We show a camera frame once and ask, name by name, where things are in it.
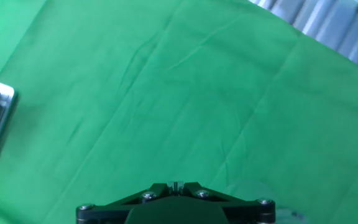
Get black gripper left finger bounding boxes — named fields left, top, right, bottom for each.
left=76, top=182, right=175, bottom=224

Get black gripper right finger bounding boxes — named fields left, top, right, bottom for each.
left=178, top=182, right=276, bottom=224

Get clear glass cup with handle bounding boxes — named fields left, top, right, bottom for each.
left=222, top=179, right=308, bottom=224

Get green cloth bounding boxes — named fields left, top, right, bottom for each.
left=0, top=0, right=358, bottom=224

